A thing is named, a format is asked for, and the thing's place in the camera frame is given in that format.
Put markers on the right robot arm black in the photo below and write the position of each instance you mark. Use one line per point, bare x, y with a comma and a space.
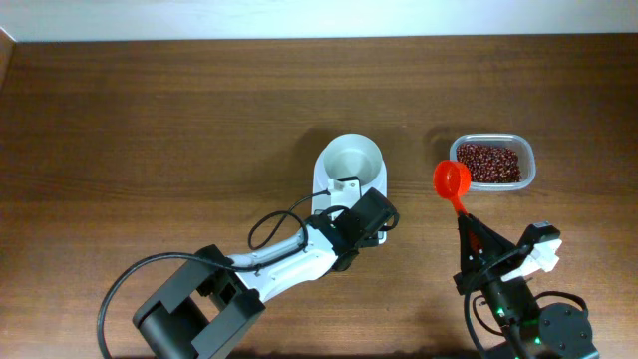
503, 317

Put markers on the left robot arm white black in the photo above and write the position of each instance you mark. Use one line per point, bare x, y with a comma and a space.
209, 304

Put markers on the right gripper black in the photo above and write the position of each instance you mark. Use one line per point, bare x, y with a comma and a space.
484, 271

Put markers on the white digital kitchen scale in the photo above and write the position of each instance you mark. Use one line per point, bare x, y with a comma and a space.
343, 225

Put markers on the orange measuring scoop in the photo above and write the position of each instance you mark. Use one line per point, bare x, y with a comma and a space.
451, 181

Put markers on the clear plastic container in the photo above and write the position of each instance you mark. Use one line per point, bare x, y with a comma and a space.
526, 158

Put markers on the white round bowl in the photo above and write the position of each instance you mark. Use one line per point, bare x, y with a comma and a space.
352, 155

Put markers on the red beans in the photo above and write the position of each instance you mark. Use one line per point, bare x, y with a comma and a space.
489, 164

